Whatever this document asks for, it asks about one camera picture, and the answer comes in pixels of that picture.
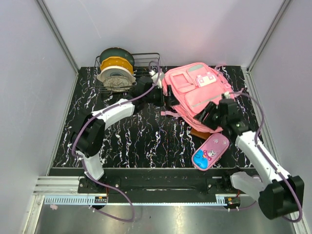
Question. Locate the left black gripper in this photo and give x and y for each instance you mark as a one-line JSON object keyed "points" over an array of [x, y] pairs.
{"points": [[170, 99]]}

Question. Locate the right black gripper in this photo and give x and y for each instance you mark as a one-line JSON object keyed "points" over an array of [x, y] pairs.
{"points": [[209, 108]]}

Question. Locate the pink student backpack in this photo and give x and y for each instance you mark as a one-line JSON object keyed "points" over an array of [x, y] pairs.
{"points": [[194, 86]]}

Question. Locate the pink cartoon pencil case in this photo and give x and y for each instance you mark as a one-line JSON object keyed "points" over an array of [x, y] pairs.
{"points": [[210, 152]]}

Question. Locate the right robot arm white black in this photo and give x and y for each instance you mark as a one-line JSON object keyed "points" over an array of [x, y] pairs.
{"points": [[272, 204]]}

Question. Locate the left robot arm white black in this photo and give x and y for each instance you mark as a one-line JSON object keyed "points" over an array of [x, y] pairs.
{"points": [[88, 131]]}

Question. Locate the brown leather wallet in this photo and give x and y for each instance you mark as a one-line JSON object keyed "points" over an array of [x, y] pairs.
{"points": [[200, 135]]}

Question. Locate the grey patterned plate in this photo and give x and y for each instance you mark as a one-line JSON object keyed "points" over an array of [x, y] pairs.
{"points": [[117, 83]]}

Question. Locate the yellow dotted plate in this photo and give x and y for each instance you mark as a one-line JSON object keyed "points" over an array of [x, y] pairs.
{"points": [[116, 61]]}

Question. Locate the white rimmed plate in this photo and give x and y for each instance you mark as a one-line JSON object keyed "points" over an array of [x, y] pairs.
{"points": [[115, 71]]}

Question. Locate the dark green plate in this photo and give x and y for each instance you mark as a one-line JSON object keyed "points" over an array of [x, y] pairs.
{"points": [[116, 51]]}

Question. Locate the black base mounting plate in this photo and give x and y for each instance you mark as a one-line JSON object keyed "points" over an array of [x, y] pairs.
{"points": [[214, 180]]}

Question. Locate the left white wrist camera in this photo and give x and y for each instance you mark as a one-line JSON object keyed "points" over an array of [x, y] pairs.
{"points": [[156, 79]]}

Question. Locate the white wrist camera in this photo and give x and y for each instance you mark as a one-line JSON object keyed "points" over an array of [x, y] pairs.
{"points": [[156, 79], [226, 95]]}

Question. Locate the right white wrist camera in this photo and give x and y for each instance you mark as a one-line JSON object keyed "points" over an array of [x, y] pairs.
{"points": [[226, 95]]}

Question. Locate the metal wire dish rack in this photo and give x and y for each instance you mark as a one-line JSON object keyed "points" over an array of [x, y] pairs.
{"points": [[141, 68]]}

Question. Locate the aluminium frame rail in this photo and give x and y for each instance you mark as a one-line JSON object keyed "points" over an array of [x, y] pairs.
{"points": [[58, 185]]}

